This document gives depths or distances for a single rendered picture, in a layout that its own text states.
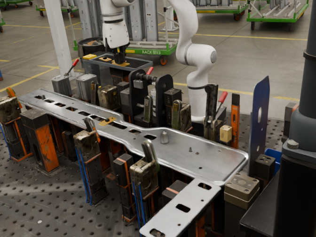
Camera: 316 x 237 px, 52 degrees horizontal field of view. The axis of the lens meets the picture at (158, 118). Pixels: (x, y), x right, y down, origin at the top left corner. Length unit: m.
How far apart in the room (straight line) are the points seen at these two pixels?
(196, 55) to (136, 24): 4.21
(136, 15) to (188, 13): 4.22
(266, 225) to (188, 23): 1.09
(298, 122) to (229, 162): 0.96
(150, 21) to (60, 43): 1.56
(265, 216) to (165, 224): 0.27
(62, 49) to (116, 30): 3.97
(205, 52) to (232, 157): 0.69
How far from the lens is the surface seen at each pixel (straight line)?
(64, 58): 5.32
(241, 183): 1.00
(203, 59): 1.72
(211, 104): 1.28
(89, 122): 1.35
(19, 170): 1.91
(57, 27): 5.22
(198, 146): 1.27
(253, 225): 0.92
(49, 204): 1.62
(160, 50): 5.36
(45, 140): 1.71
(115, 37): 1.34
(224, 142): 1.27
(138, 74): 1.52
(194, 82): 1.80
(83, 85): 1.77
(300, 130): 0.23
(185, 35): 1.72
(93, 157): 1.41
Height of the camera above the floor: 1.68
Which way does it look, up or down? 27 degrees down
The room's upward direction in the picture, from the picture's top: 5 degrees counter-clockwise
